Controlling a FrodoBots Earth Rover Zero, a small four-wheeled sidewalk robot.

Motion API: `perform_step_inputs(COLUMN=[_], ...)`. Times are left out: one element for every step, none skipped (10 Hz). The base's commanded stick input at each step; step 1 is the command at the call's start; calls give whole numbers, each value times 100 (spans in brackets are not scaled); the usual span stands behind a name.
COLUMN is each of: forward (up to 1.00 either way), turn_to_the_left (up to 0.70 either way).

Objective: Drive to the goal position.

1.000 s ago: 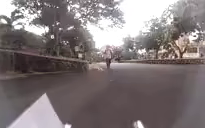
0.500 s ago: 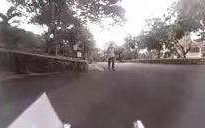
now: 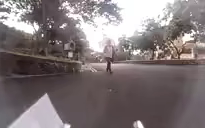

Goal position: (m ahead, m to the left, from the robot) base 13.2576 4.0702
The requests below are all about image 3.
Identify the person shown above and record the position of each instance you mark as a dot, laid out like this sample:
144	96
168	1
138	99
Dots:
108	53

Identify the grey asphalt road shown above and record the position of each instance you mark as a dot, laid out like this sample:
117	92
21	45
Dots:
140	93

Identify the row of trees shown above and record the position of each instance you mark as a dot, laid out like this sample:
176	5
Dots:
150	38

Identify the low kerb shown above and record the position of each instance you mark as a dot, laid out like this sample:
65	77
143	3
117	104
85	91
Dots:
163	62

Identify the robot's own part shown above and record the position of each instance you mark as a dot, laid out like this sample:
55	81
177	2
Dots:
138	124
66	126

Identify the large tree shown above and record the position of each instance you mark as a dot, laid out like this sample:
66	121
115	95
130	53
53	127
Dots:
43	20

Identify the building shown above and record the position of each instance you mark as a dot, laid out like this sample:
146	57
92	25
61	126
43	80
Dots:
200	46

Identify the sign box on post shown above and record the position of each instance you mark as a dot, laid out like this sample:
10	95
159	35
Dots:
69	46

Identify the low stone wall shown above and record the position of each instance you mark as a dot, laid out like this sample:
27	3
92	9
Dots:
30	65

